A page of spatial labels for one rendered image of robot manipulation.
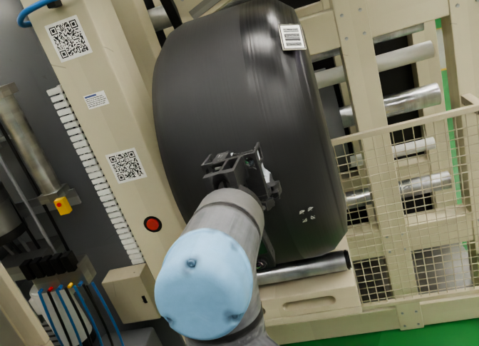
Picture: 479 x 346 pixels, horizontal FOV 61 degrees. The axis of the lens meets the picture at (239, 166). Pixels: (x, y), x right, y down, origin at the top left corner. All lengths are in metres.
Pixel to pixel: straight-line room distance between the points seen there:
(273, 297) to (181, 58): 0.55
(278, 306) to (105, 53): 0.66
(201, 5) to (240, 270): 0.99
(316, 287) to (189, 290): 0.66
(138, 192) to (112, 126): 0.17
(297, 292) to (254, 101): 0.47
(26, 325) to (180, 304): 0.81
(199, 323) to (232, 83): 0.45
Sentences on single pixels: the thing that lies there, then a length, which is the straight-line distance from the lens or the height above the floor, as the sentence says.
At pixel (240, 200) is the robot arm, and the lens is 0.41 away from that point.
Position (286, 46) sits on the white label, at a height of 1.39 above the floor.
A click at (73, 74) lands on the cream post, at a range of 0.94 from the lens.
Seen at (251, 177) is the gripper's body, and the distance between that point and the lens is 0.50.
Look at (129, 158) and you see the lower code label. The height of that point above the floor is 1.24.
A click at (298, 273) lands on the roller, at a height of 0.90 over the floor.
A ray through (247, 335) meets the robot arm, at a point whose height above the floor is 1.23.
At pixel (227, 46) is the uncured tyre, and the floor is 1.41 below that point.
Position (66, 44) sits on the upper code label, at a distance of 0.93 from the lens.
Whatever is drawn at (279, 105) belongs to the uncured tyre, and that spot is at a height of 1.31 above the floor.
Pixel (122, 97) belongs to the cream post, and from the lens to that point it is 0.91.
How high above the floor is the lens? 1.48
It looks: 22 degrees down
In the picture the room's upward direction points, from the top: 19 degrees counter-clockwise
